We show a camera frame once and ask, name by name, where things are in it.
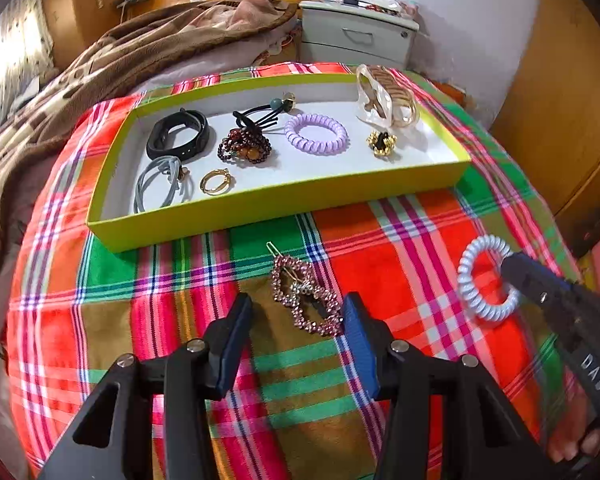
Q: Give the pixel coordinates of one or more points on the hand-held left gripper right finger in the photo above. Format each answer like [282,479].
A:
[362,345]

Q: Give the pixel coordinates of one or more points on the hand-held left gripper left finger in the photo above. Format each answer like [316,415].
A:
[235,340]

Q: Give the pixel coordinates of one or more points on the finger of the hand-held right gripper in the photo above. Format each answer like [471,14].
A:
[530,275]

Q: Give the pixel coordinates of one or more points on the pink rhinestone hair clip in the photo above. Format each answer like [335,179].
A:
[280,272]

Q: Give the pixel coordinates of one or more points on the yellow-green cardboard box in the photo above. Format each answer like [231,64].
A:
[330,170]

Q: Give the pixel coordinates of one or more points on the gold black flower brooch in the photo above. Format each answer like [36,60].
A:
[380,144]

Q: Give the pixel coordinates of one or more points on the person's right hand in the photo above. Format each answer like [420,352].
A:
[570,435]

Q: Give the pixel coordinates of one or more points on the plaid cloth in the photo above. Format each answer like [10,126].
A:
[405,240]

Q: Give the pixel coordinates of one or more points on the wooden door panel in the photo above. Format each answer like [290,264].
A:
[570,110]

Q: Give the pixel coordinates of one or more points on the black leather wristband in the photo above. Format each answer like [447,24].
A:
[155,142]

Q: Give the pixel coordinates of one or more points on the gold pearly hair claw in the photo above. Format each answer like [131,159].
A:
[380,105]

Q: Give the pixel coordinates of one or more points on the brown patterned blanket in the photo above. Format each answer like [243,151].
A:
[55,110]

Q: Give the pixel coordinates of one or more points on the white nightstand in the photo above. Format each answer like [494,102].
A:
[350,35]

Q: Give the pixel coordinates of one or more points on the pile of small packets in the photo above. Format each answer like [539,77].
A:
[385,0]

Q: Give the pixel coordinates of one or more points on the dotted curtain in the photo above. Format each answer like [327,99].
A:
[15,45]

